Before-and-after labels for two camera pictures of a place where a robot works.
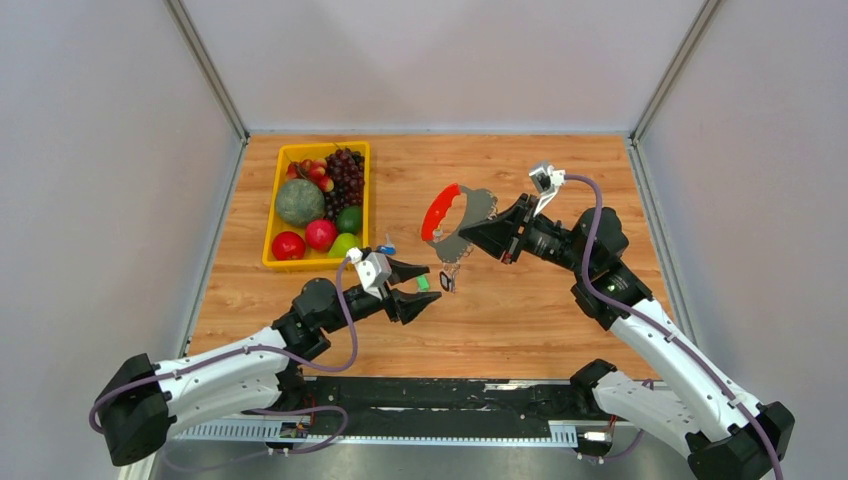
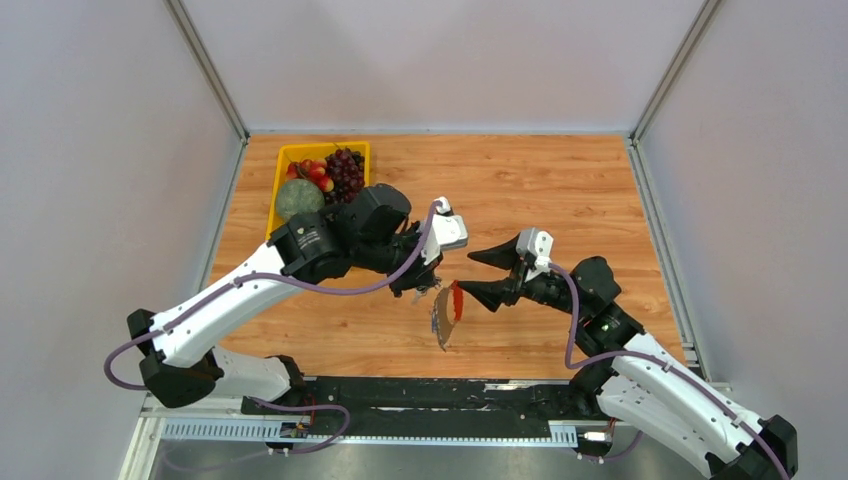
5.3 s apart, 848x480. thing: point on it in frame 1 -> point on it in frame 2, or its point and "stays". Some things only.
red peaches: (313, 170) stays
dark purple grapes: (345, 166) stays
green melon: (299, 202) stays
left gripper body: (389, 303) -> (401, 248)
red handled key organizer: (481, 208) -> (442, 324)
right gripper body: (538, 237) -> (539, 288)
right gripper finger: (497, 233) -> (492, 293)
